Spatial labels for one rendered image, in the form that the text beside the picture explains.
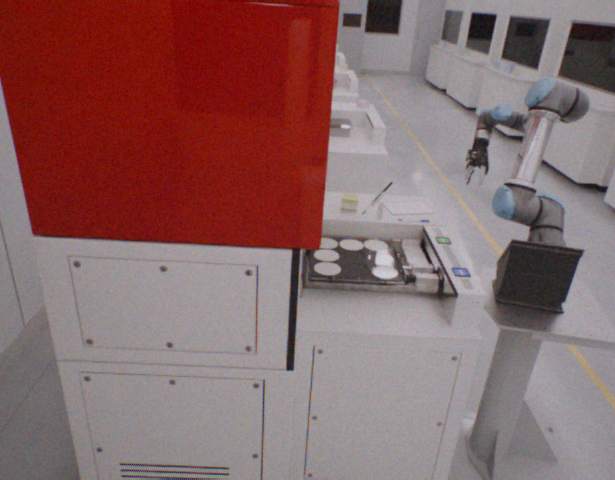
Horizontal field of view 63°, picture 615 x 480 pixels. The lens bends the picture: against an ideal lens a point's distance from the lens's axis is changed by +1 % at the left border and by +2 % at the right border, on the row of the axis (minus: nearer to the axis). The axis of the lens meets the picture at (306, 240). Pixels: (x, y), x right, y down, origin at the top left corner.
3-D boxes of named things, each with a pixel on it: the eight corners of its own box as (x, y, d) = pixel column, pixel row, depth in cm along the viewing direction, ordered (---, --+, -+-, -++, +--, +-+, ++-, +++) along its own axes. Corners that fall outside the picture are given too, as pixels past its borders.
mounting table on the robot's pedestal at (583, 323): (572, 305, 214) (582, 278, 209) (612, 373, 175) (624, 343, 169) (464, 290, 220) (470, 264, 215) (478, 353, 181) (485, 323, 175)
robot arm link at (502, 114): (521, 107, 221) (507, 116, 232) (498, 99, 220) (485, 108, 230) (518, 123, 220) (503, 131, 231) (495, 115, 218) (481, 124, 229)
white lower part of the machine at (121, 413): (91, 540, 181) (54, 362, 145) (155, 382, 255) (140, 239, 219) (285, 548, 183) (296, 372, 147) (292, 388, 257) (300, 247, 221)
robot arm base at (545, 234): (556, 266, 190) (557, 242, 194) (576, 252, 176) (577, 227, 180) (515, 258, 192) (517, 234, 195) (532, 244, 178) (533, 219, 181)
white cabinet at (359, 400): (287, 498, 201) (296, 332, 165) (293, 346, 288) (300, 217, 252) (445, 505, 202) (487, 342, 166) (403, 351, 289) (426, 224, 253)
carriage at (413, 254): (415, 291, 186) (417, 285, 184) (399, 247, 218) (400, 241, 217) (437, 293, 186) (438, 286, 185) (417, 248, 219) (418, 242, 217)
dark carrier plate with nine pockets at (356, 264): (310, 277, 182) (310, 275, 182) (310, 237, 213) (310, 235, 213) (403, 282, 183) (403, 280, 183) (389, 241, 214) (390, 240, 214)
